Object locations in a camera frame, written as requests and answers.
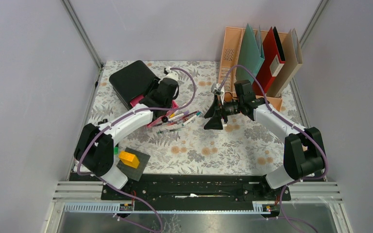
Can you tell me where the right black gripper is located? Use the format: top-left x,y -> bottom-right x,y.
203,94 -> 243,131

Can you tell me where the teal capped white marker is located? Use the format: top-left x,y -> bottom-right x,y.
182,112 -> 201,126

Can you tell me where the black pink drawer box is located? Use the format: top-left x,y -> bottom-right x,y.
109,60 -> 179,129

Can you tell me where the teal folder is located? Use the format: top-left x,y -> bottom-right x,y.
237,24 -> 265,77

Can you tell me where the red folder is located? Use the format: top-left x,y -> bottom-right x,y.
253,27 -> 286,95

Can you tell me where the beige folder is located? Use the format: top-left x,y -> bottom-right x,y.
267,28 -> 303,98

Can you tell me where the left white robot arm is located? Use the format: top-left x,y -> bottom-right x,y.
74,77 -> 179,200

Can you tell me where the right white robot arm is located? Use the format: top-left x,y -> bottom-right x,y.
203,80 -> 325,200

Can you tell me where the purple capped white marker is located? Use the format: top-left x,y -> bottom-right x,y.
169,111 -> 189,121

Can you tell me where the peach plastic file organizer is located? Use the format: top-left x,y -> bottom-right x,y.
218,27 -> 288,112

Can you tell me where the dark red gel pen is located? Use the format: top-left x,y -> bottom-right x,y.
171,111 -> 199,123

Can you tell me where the black gel pen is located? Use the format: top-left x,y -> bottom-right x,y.
157,127 -> 187,134

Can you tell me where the floral table mat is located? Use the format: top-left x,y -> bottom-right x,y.
73,60 -> 303,176

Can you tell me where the yellow toy block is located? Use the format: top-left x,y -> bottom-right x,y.
119,151 -> 140,169

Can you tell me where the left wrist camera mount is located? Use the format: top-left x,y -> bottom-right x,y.
164,67 -> 179,81

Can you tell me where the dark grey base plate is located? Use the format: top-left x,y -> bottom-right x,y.
117,148 -> 151,181

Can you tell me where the black mounting rail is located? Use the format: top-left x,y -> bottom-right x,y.
69,172 -> 292,212

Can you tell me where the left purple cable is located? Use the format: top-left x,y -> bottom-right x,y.
76,67 -> 197,233

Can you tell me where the purple cable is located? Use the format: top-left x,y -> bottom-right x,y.
76,67 -> 197,233
217,64 -> 329,233

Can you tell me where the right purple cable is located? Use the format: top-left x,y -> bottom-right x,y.
217,64 -> 329,233

